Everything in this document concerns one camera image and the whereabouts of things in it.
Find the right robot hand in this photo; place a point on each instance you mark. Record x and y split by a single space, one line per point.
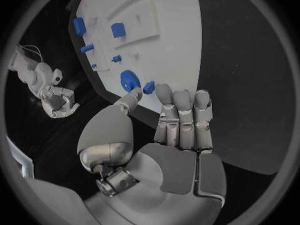
59 102

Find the tiny blue peg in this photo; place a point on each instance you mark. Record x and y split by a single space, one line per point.
94 66

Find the small blue plug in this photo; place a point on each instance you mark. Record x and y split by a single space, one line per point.
116 58

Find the blue block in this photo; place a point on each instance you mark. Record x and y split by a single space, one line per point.
149 87

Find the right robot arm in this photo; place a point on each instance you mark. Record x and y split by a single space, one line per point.
35 70

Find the large blue plug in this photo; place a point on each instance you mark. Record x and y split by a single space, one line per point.
118 30

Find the large blue cylinder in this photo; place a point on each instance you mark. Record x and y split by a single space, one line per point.
79 26

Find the blue gear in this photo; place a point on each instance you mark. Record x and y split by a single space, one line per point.
129 80

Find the white task board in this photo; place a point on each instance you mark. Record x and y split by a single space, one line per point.
145 41

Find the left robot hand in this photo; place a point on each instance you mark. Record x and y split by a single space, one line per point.
152 168

